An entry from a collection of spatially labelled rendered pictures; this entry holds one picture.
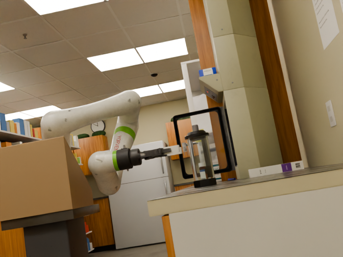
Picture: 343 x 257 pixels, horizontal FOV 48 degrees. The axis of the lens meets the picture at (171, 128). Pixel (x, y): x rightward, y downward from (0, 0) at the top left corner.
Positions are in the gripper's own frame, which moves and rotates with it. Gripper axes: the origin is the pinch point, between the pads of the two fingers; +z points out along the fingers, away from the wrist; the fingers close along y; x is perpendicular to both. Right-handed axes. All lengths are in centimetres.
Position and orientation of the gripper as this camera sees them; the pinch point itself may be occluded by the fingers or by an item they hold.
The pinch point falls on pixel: (176, 150)
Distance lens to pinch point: 168.3
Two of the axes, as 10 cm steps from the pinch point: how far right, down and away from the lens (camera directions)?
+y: 1.1, 1.2, 9.9
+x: 1.7, 9.8, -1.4
